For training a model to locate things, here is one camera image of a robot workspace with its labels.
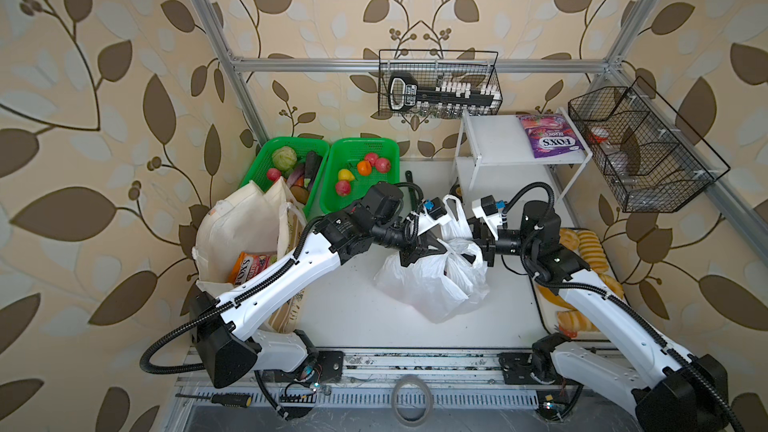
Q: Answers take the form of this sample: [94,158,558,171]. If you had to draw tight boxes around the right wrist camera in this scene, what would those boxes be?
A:
[472,195,506,240]

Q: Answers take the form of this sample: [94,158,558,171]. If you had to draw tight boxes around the yellow lemon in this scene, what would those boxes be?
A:
[337,169,355,182]

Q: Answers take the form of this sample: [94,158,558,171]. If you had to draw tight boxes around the pink radish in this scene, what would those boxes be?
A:
[267,168,282,182]

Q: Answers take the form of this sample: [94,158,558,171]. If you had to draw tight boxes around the white plastic bag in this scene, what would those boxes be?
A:
[374,194,490,323]

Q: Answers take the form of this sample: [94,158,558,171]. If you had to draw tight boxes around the tape roll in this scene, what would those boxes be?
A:
[390,375,435,428]

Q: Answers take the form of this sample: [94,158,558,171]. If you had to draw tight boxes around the right black wire basket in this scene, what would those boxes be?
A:
[567,76,731,214]

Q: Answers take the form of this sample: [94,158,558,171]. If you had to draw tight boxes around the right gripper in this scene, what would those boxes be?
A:
[446,216,536,269]

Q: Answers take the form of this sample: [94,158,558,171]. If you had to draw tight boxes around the dark green pipe wrench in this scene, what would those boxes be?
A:
[405,170,422,195]

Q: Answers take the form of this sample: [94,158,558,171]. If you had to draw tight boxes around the orange fruit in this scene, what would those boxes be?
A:
[357,160,373,177]

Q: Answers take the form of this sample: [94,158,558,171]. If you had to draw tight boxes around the cream floral tote bag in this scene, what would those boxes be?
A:
[192,179,307,296]

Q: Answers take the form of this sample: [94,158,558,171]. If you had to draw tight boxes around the right green fruit basket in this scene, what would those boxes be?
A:
[319,138,400,213]

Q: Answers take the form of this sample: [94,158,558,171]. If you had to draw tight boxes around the white two-tier shelf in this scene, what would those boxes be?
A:
[454,115,593,205]

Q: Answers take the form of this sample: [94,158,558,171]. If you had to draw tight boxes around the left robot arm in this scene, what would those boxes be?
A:
[139,182,448,388]

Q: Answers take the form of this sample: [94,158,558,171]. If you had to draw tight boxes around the black tool set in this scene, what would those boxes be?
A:
[384,72,502,117]

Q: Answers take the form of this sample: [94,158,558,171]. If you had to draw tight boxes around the pink red apple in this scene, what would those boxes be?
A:
[375,157,391,174]

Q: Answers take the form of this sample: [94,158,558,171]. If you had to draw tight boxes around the black wire basket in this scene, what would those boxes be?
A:
[377,48,503,120]
[567,76,731,214]

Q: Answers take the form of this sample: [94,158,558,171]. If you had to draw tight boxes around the yellow handled screwdriver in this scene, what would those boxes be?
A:
[175,393,253,408]

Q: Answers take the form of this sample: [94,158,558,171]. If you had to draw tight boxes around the plastic bottle red cap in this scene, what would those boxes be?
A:
[589,126,629,177]

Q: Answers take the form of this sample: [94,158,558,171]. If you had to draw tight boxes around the orange snack bag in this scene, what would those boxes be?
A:
[228,252,277,285]

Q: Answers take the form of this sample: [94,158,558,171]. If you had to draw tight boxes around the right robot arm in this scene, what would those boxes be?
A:
[472,182,744,431]

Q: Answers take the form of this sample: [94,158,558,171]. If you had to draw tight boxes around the bread tray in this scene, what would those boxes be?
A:
[533,228,625,341]

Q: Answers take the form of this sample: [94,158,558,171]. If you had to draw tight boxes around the green cabbage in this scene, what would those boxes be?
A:
[271,146,298,173]

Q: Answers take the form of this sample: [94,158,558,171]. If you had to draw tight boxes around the purple Fox's candy bag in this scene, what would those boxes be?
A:
[518,114,583,159]

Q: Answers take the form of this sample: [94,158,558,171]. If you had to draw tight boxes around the left green vegetable basket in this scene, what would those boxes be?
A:
[239,137,331,212]

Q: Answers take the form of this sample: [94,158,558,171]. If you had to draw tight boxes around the dark green cucumber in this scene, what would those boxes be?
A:
[304,151,322,189]

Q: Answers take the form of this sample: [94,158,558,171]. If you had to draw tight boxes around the back black wire basket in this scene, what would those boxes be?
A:
[377,48,503,120]

